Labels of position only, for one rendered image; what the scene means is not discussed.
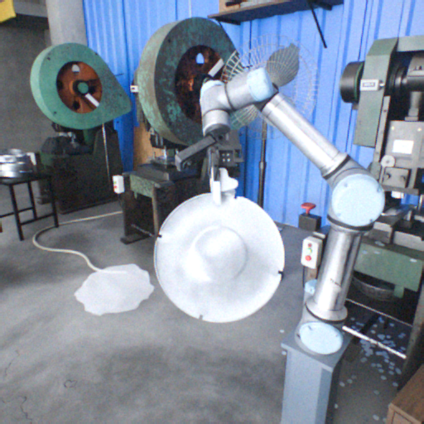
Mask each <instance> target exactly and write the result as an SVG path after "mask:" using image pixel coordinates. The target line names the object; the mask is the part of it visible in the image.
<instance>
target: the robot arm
mask: <svg viewBox="0 0 424 424"><path fill-rule="evenodd" d="M200 104H201V108H202V119H203V131H204V135H205V138H204V140H202V141H201V142H197V143H196V144H194V145H192V146H191V147H187V148H186V149H184V150H182V152H180V153H178V154H176V155H175V165H176V166H177V167H178V168H179V169H180V170H181V171H183V170H185V169H186V168H188V167H190V166H193V165H194V164H196V163H197V162H198V161H199V160H202V159H204V158H207V167H208V176H210V192H211V193H214V201H215V202H216V203H217V205H218V206H220V193H229V194H231V195H235V190H234V189H235V188H237V186H238V185H239V183H238V182H237V181H236V180H234V179H233V178H236V177H240V176H239V174H240V167H239V164H240V162H243V151H242V144H240V143H239V131H238V130H232V129H231V121H230V114H231V113H232V112H236V111H239V110H240V109H243V108H247V107H248V106H249V105H252V104H253V105H254V106H255V107H256V109H258V110H259V111H260V112H261V113H262V114H263V115H264V116H265V117H266V118H267V120H268V121H269V122H271V123H272V124H273V125H274V126H275V127H276V128H278V129H279V131H280V132H281V133H283V134H284V135H285V136H286V137H287V138H288V139H289V140H290V141H291V143H293V144H294V145H295V146H296V147H297V148H298V149H299V150H300V151H301V152H302V153H303V155H305V156H306V157H307V158H308V159H309V160H310V161H311V162H312V163H313V164H314V165H316V167H317V168H318V169H319V170H320V175H321V176H322V177H323V179H324V180H325V181H327V183H328V184H329V185H330V188H331V190H332V196H331V201H330V208H329V211H328V215H327V220H328V221H329V222H330V232H329V236H328V239H327V243H326V246H325V250H324V253H323V257H322V261H321V265H320V271H319V275H318V278H317V279H315V280H310V281H308V283H307V284H306V288H305V296H304V305H303V312H302V319H301V320H300V322H299V323H298V325H297V328H296V332H295V340H296V343H297V344H298V346H300V347H301V348H302V349H303V350H305V351H306V352H308V353H311V354H313V355H316V356H331V355H333V354H335V352H336V351H337V350H338V349H340V348H341V346H342V344H343V339H344V338H343V335H342V334H343V328H344V325H345V319H346V316H347V309H346V307H345V306H344V304H345V298H346V296H347V292H348V289H349V284H350V281H351V277H352V274H353V272H354V268H355V265H356V262H357V259H358V255H359V250H360V247H361V243H362V240H363V237H364V233H367V232H368V231H371V230H372V229H373V225H374V224H375V220H376V219H377V218H378V217H379V216H380V215H381V213H382V210H383V206H384V205H385V195H384V194H383V189H382V187H381V185H380V184H379V183H378V182H377V180H376V177H375V176H373V174H372V173H371V172H370V171H369V170H367V169H366V167H365V166H362V165H360V164H359V163H358V162H357V161H356V160H354V159H353V158H352V157H351V155H350V154H349V153H347V152H340V151H339V150H338V149H337V148H336V147H334V146H333V145H332V143H331V142H330V141H329V140H328V139H327V138H326V137H325V136H323V135H322V134H321V133H320V131H319V130H318V129H317V128H316V127H315V126H314V125H312V124H311V123H310V122H309V120H308V119H307V118H306V117H305V116H304V115H303V114H300V113H299V112H298V111H297V110H296V108H295V107H294V106H293V105H292V104H290V103H289V102H288V101H287V100H286V99H285V97H284V96H283V95H282V94H281V93H280V92H278V91H277V90H276V89H275V88H274V86H273V85H272V81H271V79H270V77H269V73H268V72H267V71H266V70H265V69H264V68H262V69H259V70H253V71H250V72H249V73H248V74H246V75H244V76H242V77H240V78H238V79H236V80H232V81H230V82H228V83H227V84H225V83H224V82H221V81H218V80H216V81H213V80H211V81H208V82H207V83H205V85H204V86H203V88H202V90H201V99H200ZM240 150H241V157H242V158H239V154H240Z"/></svg>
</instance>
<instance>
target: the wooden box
mask: <svg viewBox="0 0 424 424"><path fill-rule="evenodd" d="M422 423H423V424H424V363H423V364H422V365H421V367H420V368H419V369H418V370H417V372H416V373H415V374H413V375H412V376H411V379H410V380H409V381H408V382H407V384H406V385H405V386H403V387H402V390H401V391H400V392H399V393H398V394H397V396H396V397H394V398H393V400H392V401H391V402H390V404H389V407H388V414H387V418H386V422H385V424H422Z"/></svg>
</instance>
